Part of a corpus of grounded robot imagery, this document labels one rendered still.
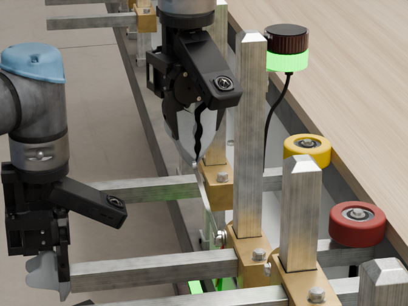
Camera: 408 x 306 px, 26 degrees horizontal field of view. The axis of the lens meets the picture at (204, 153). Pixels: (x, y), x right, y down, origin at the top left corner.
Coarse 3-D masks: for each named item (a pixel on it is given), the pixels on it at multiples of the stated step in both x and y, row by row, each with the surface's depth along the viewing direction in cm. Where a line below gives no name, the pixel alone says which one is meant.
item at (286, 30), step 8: (280, 24) 119; (288, 24) 119; (272, 32) 116; (280, 32) 116; (288, 32) 116; (296, 32) 116; (304, 32) 116; (288, 72) 119; (288, 80) 120; (280, 96) 121; (272, 112) 122; (264, 136) 123; (264, 144) 124; (264, 152) 124; (264, 160) 125
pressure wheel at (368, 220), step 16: (336, 208) 128; (352, 208) 128; (368, 208) 128; (336, 224) 124; (352, 224) 123; (368, 224) 123; (384, 224) 125; (336, 240) 125; (352, 240) 124; (368, 240) 124; (352, 272) 130
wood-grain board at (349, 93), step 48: (240, 0) 233; (288, 0) 233; (336, 0) 233; (384, 0) 233; (336, 48) 196; (384, 48) 196; (288, 96) 173; (336, 96) 170; (384, 96) 170; (336, 144) 149; (384, 144) 149; (384, 192) 133
